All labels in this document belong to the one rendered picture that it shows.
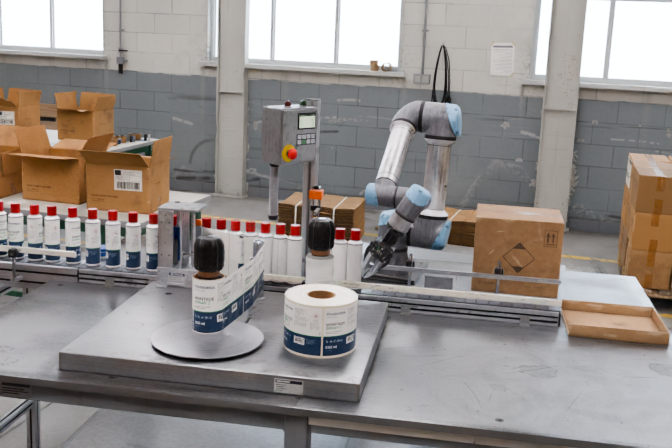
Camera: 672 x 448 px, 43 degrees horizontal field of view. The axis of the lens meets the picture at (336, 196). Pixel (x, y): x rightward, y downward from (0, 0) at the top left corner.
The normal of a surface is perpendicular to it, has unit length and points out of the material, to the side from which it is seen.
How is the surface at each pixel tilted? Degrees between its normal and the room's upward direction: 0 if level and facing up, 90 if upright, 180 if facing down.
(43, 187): 90
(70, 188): 90
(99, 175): 91
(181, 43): 90
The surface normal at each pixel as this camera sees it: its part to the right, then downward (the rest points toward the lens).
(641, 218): -0.29, 0.14
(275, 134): -0.70, 0.11
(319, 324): 0.02, 0.19
